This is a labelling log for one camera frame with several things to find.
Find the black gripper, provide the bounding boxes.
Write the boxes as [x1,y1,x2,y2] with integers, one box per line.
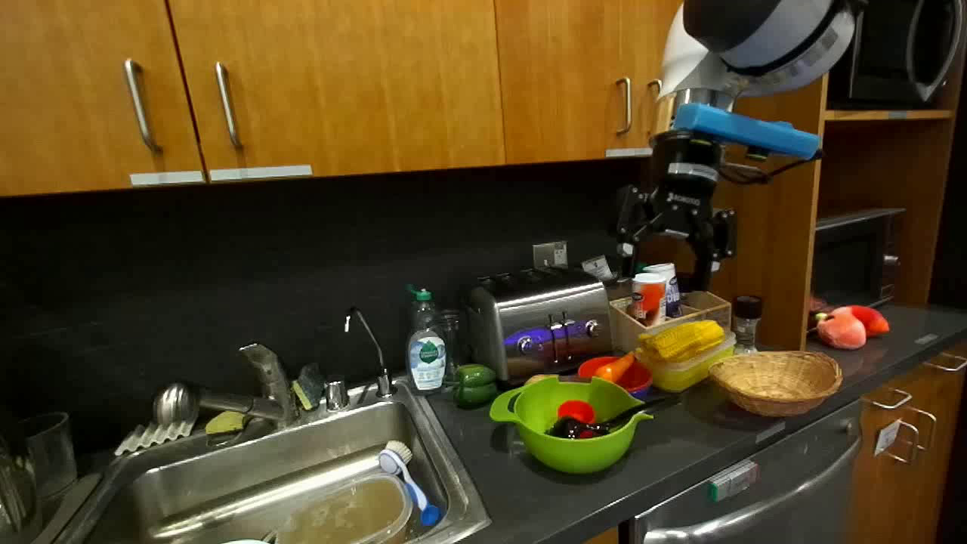
[613,133,739,295]

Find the wicker basket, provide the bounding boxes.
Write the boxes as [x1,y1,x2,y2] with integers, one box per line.
[707,346,846,421]

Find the white canister blue label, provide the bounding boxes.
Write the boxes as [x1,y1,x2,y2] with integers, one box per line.
[644,259,686,319]

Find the white canister red label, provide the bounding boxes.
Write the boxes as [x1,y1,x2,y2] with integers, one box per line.
[630,270,671,328]

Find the wooden crate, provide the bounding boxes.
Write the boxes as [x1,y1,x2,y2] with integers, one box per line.
[607,287,735,356]

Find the black pepper grinder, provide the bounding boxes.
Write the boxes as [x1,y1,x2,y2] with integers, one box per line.
[732,293,764,355]

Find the yellow-green plastic container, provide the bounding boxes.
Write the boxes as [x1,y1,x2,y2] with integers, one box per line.
[644,334,739,395]

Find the red bowl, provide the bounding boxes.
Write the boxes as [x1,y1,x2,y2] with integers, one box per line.
[575,355,657,394]

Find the orange toy carrot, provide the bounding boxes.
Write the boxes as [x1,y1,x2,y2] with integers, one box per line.
[590,351,642,386]

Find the silver toaster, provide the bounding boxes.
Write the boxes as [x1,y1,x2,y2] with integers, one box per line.
[464,266,613,385]

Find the steel countertop oven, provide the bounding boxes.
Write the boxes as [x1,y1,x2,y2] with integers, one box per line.
[811,206,910,311]

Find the pink plush toy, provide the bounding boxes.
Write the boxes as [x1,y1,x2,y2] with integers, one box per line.
[813,304,872,355]

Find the red toy vegetable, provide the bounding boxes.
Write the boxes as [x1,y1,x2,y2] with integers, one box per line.
[556,395,600,428]

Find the wooden cabinet door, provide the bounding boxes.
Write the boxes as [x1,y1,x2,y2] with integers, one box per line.
[491,0,644,166]
[639,0,690,153]
[0,0,210,198]
[164,0,508,185]

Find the red plush toy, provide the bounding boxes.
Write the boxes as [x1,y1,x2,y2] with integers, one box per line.
[844,301,894,342]

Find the green plastic bowl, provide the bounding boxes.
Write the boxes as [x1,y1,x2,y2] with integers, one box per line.
[488,371,657,478]

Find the green toy bell pepper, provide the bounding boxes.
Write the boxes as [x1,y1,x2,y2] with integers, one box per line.
[451,360,501,411]

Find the stainless dishwasher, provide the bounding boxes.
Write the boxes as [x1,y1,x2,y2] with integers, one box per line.
[616,398,869,544]

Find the dish soap bottle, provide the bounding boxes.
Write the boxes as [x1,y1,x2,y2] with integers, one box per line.
[405,283,454,395]

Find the steel built-in microwave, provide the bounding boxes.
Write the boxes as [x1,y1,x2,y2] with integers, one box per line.
[828,0,967,110]

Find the thin curved water tap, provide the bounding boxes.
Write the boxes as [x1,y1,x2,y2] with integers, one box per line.
[339,304,397,402]

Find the wooden lower cabinet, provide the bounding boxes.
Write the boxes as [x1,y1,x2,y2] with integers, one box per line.
[846,342,967,544]

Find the blue white dish brush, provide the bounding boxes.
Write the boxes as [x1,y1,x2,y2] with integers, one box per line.
[376,438,447,531]

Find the clear plastic tub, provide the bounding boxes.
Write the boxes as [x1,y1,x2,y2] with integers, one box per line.
[270,471,416,544]

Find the metal kitchen faucet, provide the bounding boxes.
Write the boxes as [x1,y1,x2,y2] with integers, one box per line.
[236,342,303,427]

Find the yellow green sponge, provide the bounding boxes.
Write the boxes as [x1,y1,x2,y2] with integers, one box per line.
[204,406,252,438]

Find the stainless steel sink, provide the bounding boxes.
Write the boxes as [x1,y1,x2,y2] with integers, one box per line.
[74,386,496,544]

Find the metal utensil rack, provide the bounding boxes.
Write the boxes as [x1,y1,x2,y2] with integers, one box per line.
[109,417,197,462]

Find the steel cooking pot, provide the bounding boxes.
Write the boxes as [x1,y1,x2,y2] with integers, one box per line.
[0,408,81,538]

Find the wall power outlet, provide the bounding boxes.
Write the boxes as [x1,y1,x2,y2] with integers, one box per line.
[529,238,572,271]

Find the metal cabinet handle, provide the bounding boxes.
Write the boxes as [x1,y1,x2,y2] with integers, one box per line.
[644,76,669,139]
[612,76,639,139]
[121,57,167,158]
[213,59,249,153]

